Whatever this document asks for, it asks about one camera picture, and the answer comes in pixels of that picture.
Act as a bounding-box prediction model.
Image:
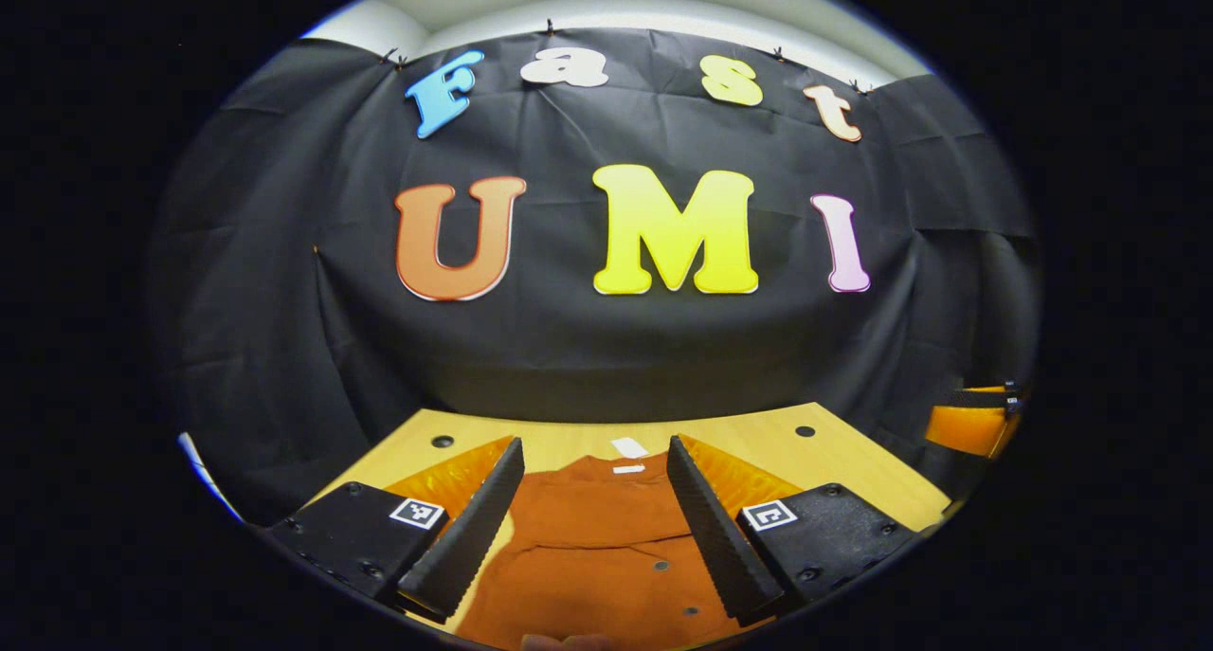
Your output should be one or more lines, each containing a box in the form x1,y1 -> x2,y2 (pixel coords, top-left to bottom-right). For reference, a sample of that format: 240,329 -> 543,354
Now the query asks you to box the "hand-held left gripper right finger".
666,433 -> 920,628

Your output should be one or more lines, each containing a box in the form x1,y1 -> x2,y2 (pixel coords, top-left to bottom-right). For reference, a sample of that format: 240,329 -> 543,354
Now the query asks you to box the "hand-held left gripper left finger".
265,435 -> 527,624

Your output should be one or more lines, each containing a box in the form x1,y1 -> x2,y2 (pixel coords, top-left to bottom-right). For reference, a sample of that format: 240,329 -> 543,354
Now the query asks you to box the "orange jacket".
453,454 -> 759,651

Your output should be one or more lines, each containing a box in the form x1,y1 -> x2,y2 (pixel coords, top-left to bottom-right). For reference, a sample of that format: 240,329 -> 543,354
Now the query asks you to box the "black backdrop cloth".
147,27 -> 1043,529

